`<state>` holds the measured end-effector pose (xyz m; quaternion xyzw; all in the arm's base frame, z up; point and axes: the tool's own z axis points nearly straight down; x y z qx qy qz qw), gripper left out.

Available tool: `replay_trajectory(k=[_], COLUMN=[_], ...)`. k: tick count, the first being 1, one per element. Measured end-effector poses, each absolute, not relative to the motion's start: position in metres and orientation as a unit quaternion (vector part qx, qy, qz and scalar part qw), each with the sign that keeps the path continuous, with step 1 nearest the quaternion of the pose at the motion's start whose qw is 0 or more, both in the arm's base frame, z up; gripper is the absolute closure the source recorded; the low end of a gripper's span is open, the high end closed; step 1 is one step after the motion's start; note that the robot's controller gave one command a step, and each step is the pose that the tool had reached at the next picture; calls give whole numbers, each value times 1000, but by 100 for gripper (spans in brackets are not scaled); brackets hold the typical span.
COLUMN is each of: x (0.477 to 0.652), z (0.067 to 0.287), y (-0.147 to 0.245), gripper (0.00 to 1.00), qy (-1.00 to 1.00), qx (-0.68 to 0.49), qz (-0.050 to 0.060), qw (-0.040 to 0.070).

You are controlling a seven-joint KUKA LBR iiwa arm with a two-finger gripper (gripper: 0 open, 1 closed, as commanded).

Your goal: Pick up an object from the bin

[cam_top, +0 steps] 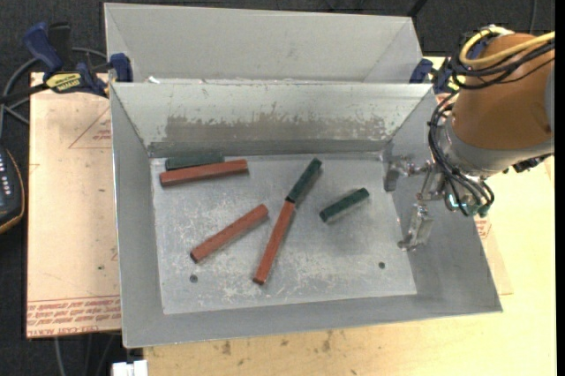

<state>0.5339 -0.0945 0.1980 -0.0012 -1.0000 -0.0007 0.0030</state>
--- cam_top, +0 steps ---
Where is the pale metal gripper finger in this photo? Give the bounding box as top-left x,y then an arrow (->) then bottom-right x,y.
382,162 -> 426,192
397,204 -> 436,252

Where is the dark green flat block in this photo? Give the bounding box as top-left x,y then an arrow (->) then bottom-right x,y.
165,150 -> 226,171
285,157 -> 324,208
319,187 -> 371,224

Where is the red-brown flat block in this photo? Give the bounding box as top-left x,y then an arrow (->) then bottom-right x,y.
158,158 -> 250,189
252,199 -> 297,286
189,203 -> 270,265

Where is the grey metal bin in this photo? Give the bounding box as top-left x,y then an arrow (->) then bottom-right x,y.
103,2 -> 504,350

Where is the brown cardboard board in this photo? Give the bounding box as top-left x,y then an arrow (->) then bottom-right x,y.
25,71 -> 516,340

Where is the black cylinder on white bracket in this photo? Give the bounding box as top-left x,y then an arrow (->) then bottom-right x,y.
512,155 -> 551,175

